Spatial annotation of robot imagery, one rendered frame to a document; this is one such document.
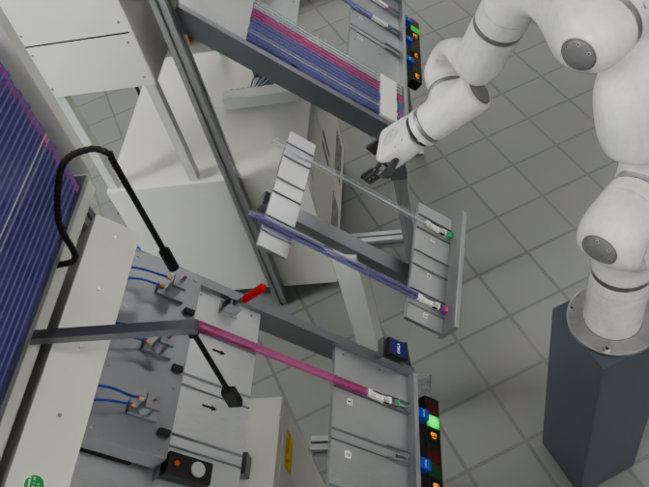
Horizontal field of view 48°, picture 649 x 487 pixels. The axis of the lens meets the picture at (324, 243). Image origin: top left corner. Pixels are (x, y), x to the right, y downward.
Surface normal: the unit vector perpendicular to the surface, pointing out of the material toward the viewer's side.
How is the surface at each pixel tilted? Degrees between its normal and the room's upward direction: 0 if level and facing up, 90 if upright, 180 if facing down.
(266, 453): 0
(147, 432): 46
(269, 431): 0
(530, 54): 0
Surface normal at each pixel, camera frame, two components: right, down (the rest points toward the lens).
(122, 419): 0.58, -0.50
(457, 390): -0.19, -0.63
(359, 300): -0.17, 0.77
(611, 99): -0.69, 0.23
